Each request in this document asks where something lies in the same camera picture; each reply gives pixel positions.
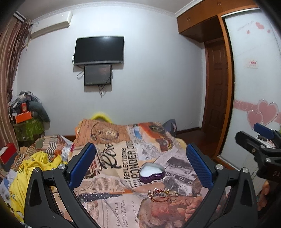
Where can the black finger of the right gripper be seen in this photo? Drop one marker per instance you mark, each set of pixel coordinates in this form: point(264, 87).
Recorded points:
point(257, 148)

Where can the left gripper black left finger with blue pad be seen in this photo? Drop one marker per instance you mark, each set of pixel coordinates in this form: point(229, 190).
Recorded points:
point(41, 209)

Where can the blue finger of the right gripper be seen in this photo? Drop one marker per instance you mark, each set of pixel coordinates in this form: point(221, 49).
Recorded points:
point(264, 131)

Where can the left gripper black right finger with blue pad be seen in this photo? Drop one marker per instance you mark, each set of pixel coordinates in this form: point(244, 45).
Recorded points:
point(230, 200)

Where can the purple heart-shaped tin box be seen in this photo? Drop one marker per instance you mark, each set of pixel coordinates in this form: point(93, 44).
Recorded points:
point(150, 172)

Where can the yellow cartoon blanket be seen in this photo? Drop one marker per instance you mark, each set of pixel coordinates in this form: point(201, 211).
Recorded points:
point(18, 188)

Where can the brown wooden door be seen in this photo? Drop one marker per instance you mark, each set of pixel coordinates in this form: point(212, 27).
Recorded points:
point(216, 89)

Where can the newspaper print bed blanket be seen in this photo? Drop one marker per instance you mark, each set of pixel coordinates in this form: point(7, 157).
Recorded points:
point(138, 175)

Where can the red white box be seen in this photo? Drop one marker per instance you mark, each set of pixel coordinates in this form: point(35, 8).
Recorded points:
point(7, 152)

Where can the striped patchwork pillow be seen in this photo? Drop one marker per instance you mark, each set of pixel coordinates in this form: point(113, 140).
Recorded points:
point(52, 146)

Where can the green patterned bag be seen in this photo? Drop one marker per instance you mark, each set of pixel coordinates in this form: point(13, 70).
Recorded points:
point(27, 130)

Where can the white wardrobe sliding door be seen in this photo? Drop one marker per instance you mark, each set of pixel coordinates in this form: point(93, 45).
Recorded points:
point(256, 58)

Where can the orange box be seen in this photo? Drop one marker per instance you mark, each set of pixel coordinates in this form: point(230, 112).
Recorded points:
point(23, 117)

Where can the dark grey pillow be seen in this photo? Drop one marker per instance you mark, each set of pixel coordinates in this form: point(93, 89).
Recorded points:
point(39, 109)

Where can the yellow pillow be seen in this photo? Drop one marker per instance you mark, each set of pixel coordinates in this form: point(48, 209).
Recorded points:
point(102, 117)

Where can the wooden overhead cabinet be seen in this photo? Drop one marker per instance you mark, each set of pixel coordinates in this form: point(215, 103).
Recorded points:
point(202, 24)

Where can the striped brown curtain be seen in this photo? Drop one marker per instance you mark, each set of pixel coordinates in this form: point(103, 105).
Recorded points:
point(12, 40)

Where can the small black wall monitor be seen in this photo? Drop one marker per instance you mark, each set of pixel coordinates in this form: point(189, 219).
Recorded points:
point(100, 74)

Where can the large black wall television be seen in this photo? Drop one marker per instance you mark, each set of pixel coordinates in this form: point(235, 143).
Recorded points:
point(99, 50)

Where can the white wall air conditioner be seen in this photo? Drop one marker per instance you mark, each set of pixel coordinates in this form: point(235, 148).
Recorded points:
point(50, 24)

